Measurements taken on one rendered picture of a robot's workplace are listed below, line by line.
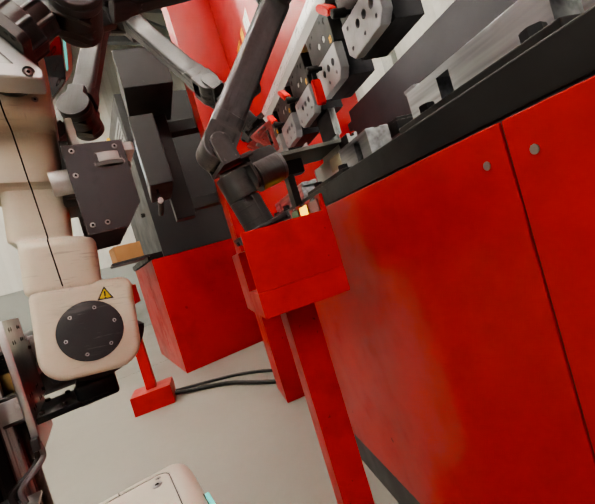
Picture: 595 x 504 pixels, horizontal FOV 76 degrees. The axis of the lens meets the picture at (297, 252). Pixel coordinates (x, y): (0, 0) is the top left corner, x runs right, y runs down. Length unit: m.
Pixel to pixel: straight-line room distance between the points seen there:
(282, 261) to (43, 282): 0.40
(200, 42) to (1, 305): 6.60
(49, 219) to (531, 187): 0.75
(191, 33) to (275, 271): 1.72
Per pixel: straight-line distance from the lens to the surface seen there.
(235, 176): 0.67
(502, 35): 0.61
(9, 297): 8.07
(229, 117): 0.71
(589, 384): 0.49
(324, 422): 0.79
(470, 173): 0.49
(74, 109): 1.12
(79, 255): 0.77
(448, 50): 1.50
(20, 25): 0.74
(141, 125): 2.15
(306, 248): 0.66
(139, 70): 2.29
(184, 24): 2.23
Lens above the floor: 0.77
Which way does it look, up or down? 2 degrees down
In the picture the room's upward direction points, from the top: 17 degrees counter-clockwise
